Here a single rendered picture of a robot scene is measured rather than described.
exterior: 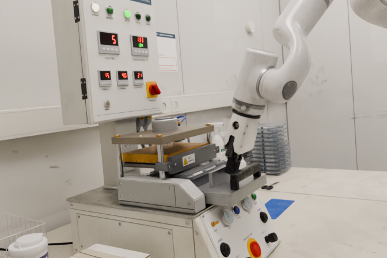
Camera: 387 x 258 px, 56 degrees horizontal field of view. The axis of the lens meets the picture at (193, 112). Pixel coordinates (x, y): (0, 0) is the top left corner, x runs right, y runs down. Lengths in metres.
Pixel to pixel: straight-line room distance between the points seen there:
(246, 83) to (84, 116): 0.47
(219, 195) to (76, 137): 0.82
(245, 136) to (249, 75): 0.15
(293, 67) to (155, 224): 0.51
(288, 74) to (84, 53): 0.56
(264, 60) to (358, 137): 2.62
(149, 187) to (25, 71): 0.71
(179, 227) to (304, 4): 0.63
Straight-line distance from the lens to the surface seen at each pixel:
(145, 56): 1.25
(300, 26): 0.96
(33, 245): 0.99
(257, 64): 0.90
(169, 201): 0.93
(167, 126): 1.06
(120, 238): 1.07
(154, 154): 1.01
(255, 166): 1.01
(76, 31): 1.11
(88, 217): 1.14
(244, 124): 0.91
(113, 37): 1.15
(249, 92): 0.91
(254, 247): 1.03
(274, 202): 1.56
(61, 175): 1.54
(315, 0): 1.00
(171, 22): 2.12
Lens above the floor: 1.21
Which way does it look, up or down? 3 degrees down
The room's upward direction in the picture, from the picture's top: 5 degrees counter-clockwise
